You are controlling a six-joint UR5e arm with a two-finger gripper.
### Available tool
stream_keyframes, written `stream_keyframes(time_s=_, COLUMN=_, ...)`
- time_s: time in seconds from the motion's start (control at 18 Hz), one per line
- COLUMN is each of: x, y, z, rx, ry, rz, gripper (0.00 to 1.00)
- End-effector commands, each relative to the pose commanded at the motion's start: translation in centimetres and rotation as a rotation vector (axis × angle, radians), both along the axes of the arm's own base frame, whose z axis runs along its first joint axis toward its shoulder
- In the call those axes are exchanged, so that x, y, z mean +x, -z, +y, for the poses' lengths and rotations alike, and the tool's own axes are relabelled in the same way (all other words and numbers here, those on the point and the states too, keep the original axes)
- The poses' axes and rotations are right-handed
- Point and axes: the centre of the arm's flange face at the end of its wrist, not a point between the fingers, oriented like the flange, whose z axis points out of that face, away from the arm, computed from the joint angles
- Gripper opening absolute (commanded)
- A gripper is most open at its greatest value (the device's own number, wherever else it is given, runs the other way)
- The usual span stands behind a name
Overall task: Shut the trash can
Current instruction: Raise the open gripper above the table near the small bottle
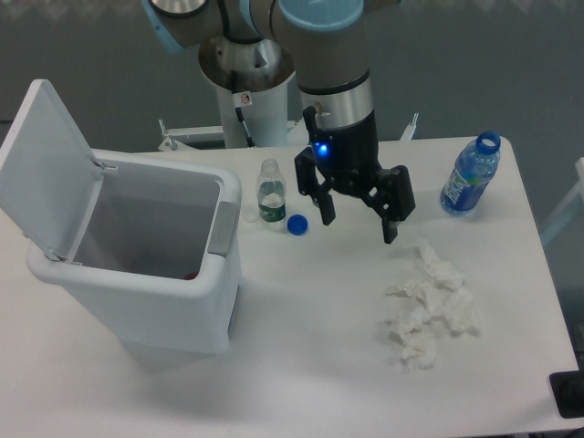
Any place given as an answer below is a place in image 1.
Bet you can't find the black cable on pedestal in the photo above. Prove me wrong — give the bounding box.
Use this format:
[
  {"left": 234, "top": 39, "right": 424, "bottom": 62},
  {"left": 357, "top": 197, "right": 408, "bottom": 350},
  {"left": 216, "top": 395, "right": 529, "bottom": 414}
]
[{"left": 230, "top": 70, "right": 256, "bottom": 148}]

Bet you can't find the crumpled white tissue right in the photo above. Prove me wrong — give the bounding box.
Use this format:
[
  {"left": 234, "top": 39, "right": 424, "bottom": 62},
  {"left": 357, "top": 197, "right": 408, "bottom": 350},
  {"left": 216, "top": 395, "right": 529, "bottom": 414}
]
[{"left": 443, "top": 287, "right": 480, "bottom": 334}]

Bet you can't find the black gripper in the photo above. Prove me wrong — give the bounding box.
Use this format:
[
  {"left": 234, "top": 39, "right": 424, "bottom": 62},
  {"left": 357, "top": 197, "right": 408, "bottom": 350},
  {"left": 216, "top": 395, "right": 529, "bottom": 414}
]
[{"left": 294, "top": 106, "right": 415, "bottom": 244}]

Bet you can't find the white frame at right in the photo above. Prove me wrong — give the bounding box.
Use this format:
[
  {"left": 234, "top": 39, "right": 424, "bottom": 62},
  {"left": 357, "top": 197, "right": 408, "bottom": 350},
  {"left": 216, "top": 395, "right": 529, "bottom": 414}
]
[{"left": 539, "top": 157, "right": 583, "bottom": 247}]

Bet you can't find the crumpled white tissue lower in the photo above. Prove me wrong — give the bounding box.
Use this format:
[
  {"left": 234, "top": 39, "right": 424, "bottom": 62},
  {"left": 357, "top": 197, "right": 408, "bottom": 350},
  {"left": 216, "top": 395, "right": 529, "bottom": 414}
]
[{"left": 389, "top": 308, "right": 437, "bottom": 371}]

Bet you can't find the white trash can body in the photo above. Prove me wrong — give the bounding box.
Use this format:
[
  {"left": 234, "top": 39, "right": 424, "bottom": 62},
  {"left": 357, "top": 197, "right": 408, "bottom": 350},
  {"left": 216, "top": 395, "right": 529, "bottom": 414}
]
[{"left": 26, "top": 151, "right": 242, "bottom": 354}]

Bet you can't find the crumpled white tissue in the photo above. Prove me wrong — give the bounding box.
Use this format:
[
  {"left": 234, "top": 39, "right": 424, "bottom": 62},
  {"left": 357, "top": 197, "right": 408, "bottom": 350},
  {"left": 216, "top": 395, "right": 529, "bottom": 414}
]
[
  {"left": 389, "top": 308, "right": 437, "bottom": 371},
  {"left": 386, "top": 239, "right": 465, "bottom": 317},
  {"left": 443, "top": 287, "right": 480, "bottom": 334}
]

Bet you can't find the black device at edge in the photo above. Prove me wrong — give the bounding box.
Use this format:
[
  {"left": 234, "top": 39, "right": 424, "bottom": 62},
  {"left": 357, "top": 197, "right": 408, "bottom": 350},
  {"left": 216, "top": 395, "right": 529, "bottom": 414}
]
[{"left": 549, "top": 370, "right": 583, "bottom": 419}]

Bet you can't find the clear green-label bottle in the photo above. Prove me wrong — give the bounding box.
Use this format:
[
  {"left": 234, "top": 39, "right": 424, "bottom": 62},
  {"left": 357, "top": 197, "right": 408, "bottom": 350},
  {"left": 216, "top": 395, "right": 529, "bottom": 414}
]
[{"left": 256, "top": 158, "right": 286, "bottom": 224}]

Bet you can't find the white trash can lid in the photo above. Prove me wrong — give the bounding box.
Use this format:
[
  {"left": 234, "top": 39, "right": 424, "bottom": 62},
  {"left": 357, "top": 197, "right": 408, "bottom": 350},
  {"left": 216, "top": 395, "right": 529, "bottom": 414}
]
[{"left": 1, "top": 79, "right": 118, "bottom": 262}]

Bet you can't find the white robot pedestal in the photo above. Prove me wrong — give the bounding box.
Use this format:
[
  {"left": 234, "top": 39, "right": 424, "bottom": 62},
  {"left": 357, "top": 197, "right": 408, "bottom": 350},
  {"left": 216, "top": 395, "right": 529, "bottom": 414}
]
[{"left": 159, "top": 36, "right": 308, "bottom": 151}]

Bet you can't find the blue bottle cap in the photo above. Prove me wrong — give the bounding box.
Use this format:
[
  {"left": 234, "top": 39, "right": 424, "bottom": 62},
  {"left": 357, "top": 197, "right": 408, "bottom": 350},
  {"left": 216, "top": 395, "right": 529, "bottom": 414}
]
[{"left": 287, "top": 214, "right": 308, "bottom": 235}]

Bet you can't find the crumpled white tissue upper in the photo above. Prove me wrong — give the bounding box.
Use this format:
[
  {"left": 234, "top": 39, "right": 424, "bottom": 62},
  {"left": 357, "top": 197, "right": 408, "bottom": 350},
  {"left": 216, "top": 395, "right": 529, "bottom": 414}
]
[{"left": 386, "top": 239, "right": 465, "bottom": 317}]

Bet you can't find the blue drink bottle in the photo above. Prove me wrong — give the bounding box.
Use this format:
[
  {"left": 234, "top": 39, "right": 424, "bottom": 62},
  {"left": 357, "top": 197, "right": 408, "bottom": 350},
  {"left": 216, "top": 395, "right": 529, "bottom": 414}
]
[{"left": 440, "top": 130, "right": 501, "bottom": 216}]

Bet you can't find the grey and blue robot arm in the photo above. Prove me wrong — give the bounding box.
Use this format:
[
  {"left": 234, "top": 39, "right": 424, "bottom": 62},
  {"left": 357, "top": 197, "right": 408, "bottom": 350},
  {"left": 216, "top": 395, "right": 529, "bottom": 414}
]
[{"left": 143, "top": 1, "right": 415, "bottom": 243}]

